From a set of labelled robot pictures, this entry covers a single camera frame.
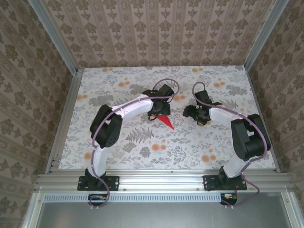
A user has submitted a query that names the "red square paper sheet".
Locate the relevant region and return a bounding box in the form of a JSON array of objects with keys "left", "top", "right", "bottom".
[{"left": 158, "top": 115, "right": 175, "bottom": 131}]

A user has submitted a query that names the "grey sheet metal panel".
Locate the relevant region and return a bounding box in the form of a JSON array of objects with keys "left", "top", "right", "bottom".
[{"left": 22, "top": 191, "right": 304, "bottom": 228}]

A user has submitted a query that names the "floral patterned table mat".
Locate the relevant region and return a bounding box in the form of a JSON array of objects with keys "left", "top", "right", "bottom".
[{"left": 58, "top": 67, "right": 278, "bottom": 171}]

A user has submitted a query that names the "aluminium mounting beam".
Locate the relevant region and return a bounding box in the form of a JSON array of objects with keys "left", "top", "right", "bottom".
[{"left": 35, "top": 169, "right": 294, "bottom": 192}]

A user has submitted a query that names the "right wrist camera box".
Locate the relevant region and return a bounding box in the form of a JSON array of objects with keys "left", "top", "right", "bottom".
[{"left": 196, "top": 91, "right": 211, "bottom": 105}]

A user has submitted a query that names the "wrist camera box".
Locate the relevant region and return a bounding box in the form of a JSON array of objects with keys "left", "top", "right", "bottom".
[
  {"left": 196, "top": 91, "right": 211, "bottom": 105},
  {"left": 158, "top": 84, "right": 173, "bottom": 96}
]

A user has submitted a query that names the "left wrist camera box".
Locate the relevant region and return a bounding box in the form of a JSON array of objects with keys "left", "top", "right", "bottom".
[{"left": 158, "top": 84, "right": 173, "bottom": 96}]

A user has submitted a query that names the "aluminium side rail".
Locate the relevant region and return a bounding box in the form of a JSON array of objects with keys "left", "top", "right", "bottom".
[
  {"left": 244, "top": 66, "right": 281, "bottom": 173},
  {"left": 45, "top": 68, "right": 84, "bottom": 174}
]

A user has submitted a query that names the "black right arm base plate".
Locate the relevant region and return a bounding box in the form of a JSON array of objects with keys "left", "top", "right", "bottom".
[{"left": 203, "top": 175, "right": 248, "bottom": 191}]

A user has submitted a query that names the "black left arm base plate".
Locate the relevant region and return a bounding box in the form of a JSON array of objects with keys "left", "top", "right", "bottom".
[{"left": 77, "top": 175, "right": 120, "bottom": 191}]

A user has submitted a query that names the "grey slotted cable duct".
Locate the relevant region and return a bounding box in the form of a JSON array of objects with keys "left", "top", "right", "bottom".
[{"left": 44, "top": 192, "right": 224, "bottom": 202}]

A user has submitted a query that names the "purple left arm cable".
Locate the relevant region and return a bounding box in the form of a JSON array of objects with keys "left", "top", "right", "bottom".
[{"left": 89, "top": 78, "right": 181, "bottom": 211}]

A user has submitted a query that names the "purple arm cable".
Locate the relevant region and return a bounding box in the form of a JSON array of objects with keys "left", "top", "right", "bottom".
[
  {"left": 89, "top": 78, "right": 181, "bottom": 211},
  {"left": 191, "top": 81, "right": 261, "bottom": 209}
]

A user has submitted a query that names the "black cable connector box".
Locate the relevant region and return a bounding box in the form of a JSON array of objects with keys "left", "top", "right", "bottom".
[
  {"left": 87, "top": 193, "right": 110, "bottom": 207},
  {"left": 219, "top": 192, "right": 238, "bottom": 206}
]

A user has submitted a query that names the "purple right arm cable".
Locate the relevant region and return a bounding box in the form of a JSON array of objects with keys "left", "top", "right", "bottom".
[{"left": 191, "top": 81, "right": 261, "bottom": 209}]

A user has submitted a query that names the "aluminium frame post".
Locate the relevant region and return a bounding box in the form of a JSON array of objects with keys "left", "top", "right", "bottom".
[
  {"left": 244, "top": 0, "right": 289, "bottom": 72},
  {"left": 29, "top": 0, "right": 79, "bottom": 74}
]

